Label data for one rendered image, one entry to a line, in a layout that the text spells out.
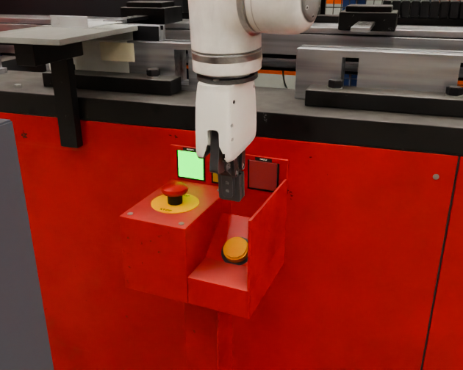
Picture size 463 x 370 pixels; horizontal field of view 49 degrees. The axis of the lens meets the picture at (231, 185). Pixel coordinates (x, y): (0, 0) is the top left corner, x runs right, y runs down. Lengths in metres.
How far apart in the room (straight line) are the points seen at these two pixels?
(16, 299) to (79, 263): 0.79
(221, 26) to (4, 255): 0.33
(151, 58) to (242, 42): 0.52
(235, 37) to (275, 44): 0.68
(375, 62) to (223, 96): 0.44
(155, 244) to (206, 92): 0.24
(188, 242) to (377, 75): 0.48
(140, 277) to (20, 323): 0.35
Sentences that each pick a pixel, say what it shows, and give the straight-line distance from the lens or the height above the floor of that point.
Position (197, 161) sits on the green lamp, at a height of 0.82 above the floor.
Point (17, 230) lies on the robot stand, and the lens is 0.42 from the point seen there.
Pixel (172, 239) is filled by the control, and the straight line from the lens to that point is 0.71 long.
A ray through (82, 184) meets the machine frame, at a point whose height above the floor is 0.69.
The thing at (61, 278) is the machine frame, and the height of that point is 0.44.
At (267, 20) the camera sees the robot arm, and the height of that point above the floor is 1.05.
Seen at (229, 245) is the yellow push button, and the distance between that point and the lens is 0.76.
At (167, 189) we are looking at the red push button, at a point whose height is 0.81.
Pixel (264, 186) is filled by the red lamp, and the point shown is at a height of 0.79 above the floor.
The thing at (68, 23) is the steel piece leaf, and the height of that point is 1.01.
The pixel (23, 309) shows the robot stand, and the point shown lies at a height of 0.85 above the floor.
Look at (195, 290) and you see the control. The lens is 0.73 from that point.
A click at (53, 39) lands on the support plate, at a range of 0.90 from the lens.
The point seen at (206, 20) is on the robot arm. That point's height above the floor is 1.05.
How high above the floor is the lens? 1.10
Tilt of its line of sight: 22 degrees down
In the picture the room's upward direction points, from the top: straight up
